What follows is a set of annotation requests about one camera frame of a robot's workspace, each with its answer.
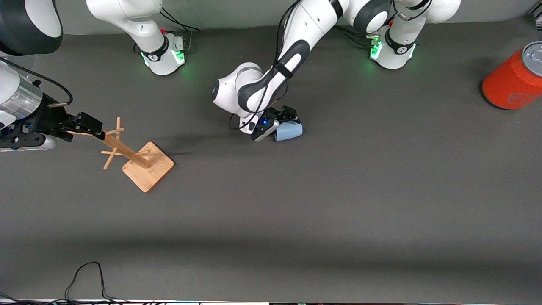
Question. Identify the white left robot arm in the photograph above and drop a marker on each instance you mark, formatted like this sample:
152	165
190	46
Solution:
309	25

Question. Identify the orange can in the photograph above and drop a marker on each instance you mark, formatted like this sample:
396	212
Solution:
510	80

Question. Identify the light blue cup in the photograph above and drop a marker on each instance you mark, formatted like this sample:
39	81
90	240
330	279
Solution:
290	132

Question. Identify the wooden cup rack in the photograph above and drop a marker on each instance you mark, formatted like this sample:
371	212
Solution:
148	169

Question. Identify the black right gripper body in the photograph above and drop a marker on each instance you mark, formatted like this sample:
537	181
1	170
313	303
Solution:
50	118

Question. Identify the aluminium frame rail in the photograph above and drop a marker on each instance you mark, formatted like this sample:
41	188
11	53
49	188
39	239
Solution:
537	16

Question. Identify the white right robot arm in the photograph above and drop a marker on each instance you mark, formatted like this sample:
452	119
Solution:
139	25

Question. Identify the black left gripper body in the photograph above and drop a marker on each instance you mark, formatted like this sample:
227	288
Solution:
276	114

